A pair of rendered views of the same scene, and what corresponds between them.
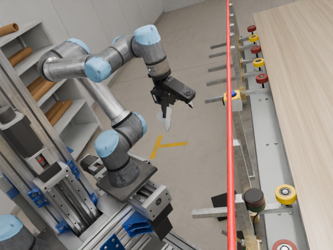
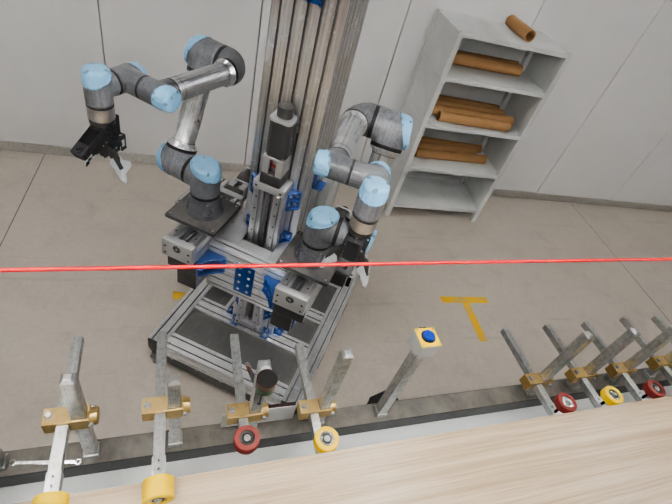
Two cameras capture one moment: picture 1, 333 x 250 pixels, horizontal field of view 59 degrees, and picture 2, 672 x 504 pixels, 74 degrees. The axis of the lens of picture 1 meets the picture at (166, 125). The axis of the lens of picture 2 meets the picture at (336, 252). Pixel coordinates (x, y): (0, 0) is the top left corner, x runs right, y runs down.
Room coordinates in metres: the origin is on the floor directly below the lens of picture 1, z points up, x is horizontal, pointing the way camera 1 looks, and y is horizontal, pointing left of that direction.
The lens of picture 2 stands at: (0.17, -0.67, 2.29)
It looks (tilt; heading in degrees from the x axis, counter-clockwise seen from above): 42 degrees down; 42
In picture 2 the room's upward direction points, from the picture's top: 18 degrees clockwise
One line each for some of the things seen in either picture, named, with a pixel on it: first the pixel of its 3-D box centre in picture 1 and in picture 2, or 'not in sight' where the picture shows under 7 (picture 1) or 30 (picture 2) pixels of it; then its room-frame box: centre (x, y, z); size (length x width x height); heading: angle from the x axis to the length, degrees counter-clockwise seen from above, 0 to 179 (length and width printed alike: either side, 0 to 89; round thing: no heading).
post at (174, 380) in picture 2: not in sight; (174, 417); (0.41, -0.03, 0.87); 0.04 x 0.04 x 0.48; 68
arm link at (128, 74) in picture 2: not in sight; (129, 80); (0.56, 0.68, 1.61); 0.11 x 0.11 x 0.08; 27
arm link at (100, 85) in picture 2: not in sight; (98, 86); (0.47, 0.65, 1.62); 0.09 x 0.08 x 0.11; 27
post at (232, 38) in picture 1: (238, 63); (599, 362); (2.03, -0.68, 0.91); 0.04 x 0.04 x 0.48; 68
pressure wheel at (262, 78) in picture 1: (262, 83); (560, 407); (1.71, -0.71, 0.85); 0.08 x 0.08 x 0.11
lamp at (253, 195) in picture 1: (258, 216); (262, 396); (0.62, -0.17, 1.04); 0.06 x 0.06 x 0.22; 68
